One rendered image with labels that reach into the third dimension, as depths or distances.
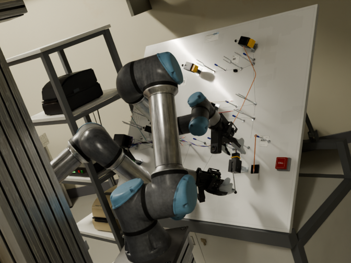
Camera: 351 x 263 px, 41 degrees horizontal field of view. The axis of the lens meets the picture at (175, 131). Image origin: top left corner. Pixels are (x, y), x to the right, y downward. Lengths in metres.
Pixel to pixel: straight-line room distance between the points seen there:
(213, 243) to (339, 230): 0.59
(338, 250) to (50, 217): 1.44
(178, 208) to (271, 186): 0.75
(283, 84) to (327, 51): 2.57
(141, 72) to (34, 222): 0.58
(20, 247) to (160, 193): 0.42
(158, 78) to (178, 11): 3.33
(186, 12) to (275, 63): 2.64
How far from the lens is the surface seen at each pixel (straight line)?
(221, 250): 2.36
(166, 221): 2.45
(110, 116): 5.32
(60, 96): 2.65
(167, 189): 1.39
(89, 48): 5.20
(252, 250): 2.22
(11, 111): 1.31
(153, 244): 1.50
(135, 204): 1.43
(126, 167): 1.72
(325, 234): 2.24
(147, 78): 1.53
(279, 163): 2.02
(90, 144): 1.70
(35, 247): 1.29
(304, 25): 2.25
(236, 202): 2.15
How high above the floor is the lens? 1.88
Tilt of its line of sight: 15 degrees down
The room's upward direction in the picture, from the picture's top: 19 degrees counter-clockwise
